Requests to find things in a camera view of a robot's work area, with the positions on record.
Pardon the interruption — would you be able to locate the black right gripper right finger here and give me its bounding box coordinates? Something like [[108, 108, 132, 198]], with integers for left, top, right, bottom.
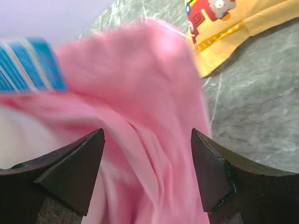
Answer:
[[191, 129, 299, 224]]

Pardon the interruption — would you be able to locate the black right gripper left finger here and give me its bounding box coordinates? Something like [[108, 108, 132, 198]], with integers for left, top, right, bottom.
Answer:
[[0, 129, 105, 224]]

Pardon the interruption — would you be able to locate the pink rose satin pillowcase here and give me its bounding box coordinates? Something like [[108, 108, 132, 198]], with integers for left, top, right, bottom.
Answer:
[[0, 19, 210, 224]]

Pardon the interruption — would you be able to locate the white pillow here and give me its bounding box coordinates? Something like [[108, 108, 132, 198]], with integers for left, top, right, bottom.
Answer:
[[0, 107, 64, 169]]

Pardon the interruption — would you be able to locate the yellow cartoon vehicle pillow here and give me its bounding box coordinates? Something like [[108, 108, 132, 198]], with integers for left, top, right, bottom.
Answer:
[[185, 0, 299, 77]]

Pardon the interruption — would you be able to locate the blue striped box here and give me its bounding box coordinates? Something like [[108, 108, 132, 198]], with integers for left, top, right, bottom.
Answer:
[[0, 37, 67, 95]]

